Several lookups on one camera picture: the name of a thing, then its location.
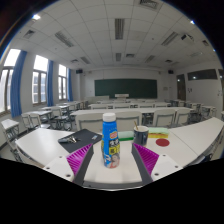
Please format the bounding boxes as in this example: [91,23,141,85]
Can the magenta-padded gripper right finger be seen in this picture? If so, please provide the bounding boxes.
[131,142,184,186]

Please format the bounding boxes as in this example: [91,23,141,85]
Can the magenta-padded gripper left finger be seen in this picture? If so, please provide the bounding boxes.
[43,143,95,187]

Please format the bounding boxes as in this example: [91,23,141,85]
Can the blue white-capped drink bottle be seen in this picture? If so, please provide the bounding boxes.
[100,112,119,169]

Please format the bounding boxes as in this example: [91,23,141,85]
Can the black mouse pad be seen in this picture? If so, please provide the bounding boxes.
[58,128,103,154]

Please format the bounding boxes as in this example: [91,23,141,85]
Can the dark blue paper cup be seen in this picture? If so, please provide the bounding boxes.
[133,125,150,147]

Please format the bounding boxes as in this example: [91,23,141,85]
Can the flat round red coaster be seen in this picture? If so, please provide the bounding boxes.
[155,138,171,148]

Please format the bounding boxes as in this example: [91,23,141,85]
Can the bunch of keys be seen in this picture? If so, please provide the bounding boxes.
[58,134,81,144]

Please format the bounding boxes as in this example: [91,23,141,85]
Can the yellow and green sponge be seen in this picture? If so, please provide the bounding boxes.
[147,127,170,139]

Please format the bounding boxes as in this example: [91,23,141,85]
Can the group of classroom chairs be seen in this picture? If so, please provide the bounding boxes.
[19,101,224,133]

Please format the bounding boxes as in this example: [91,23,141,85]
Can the group of classroom desks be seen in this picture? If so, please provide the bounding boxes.
[0,98,218,134]

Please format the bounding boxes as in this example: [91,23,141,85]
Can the dark green chalkboard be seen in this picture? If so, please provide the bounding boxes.
[94,78,158,100]

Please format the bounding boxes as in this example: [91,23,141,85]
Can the brown wooden door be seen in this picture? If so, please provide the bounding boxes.
[176,73,187,102]

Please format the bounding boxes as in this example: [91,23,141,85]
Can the large window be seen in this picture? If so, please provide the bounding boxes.
[58,63,68,101]
[32,54,49,105]
[0,48,21,114]

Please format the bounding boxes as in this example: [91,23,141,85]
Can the group of ceiling lights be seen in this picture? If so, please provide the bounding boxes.
[23,0,211,64]

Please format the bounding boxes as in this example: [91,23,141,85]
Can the dark high wall window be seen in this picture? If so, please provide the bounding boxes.
[187,68,218,82]

